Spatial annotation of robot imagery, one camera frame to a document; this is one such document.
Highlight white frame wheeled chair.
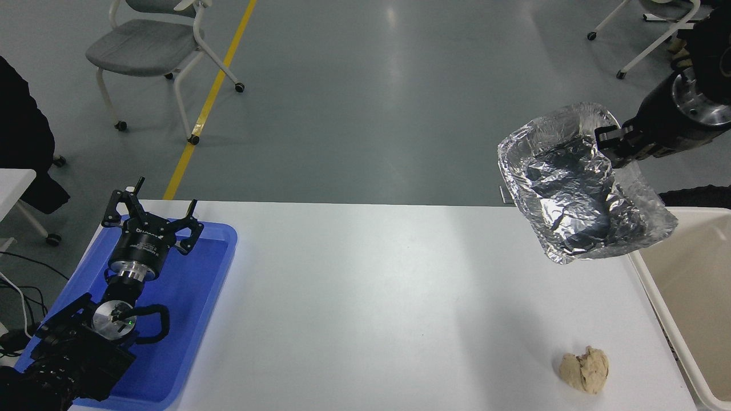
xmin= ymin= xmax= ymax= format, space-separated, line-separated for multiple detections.
xmin=587 ymin=0 xmax=703 ymax=80

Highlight small white side table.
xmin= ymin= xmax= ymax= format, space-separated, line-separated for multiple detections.
xmin=0 ymin=168 xmax=37 ymax=253

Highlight seated person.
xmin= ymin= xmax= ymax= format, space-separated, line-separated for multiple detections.
xmin=0 ymin=55 xmax=71 ymax=215

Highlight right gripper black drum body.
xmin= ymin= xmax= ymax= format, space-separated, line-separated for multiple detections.
xmin=628 ymin=73 xmax=722 ymax=155

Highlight silver foil tray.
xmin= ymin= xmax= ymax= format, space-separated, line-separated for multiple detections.
xmin=497 ymin=102 xmax=680 ymax=265

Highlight large pale bin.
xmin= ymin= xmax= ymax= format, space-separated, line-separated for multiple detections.
xmin=619 ymin=206 xmax=731 ymax=411

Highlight white cable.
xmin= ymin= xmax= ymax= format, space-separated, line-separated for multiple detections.
xmin=0 ymin=271 xmax=30 ymax=339

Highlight office chair wheeled base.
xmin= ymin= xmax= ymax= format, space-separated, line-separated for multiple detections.
xmin=14 ymin=153 xmax=67 ymax=247

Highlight black cable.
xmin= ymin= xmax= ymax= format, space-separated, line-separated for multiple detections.
xmin=0 ymin=251 xmax=70 ymax=343

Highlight grey seat white frame chair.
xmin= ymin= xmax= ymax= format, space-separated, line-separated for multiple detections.
xmin=85 ymin=0 xmax=246 ymax=146

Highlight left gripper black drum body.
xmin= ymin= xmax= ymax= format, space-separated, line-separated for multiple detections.
xmin=110 ymin=219 xmax=175 ymax=270

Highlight crumpled tan paper ball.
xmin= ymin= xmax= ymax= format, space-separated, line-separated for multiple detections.
xmin=559 ymin=346 xmax=610 ymax=395

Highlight blue plastic tray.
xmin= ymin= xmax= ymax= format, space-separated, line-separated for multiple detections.
xmin=14 ymin=215 xmax=238 ymax=411

